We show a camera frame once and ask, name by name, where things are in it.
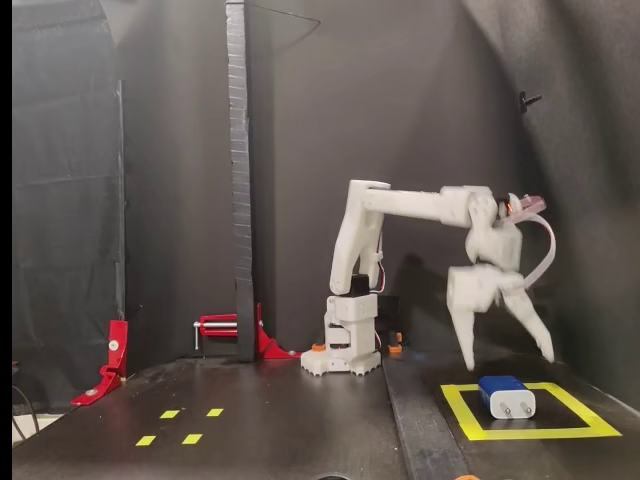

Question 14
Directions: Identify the black control box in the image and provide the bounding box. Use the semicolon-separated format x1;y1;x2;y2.
377;294;401;331

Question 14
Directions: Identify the small black curtain clip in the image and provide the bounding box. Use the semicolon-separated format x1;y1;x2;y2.
517;90;544;115

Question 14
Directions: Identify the red metal screw clamp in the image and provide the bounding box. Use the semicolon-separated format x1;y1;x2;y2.
193;302;304;361

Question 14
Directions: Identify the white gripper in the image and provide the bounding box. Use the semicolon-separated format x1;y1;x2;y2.
446;263;556;372

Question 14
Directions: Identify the black flat table strip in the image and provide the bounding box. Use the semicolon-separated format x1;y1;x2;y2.
382;349;471;480

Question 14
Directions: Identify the red metal bracket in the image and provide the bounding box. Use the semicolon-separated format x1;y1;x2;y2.
69;318;130;407

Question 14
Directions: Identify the small pink camera board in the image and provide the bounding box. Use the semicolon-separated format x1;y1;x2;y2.
505;192;547;220

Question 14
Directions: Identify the tall black taped post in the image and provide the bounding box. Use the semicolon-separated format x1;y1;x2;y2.
225;0;257;362

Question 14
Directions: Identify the blue white charger block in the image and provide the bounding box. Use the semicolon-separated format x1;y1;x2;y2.
477;374;539;421

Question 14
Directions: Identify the yellow tape square outline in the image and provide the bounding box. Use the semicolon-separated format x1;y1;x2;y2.
439;382;624;442

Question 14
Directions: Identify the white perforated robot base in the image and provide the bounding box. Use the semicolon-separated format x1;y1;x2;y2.
299;344;384;377

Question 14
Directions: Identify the white flat ribbon cable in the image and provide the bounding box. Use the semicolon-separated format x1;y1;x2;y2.
519;213;558;291

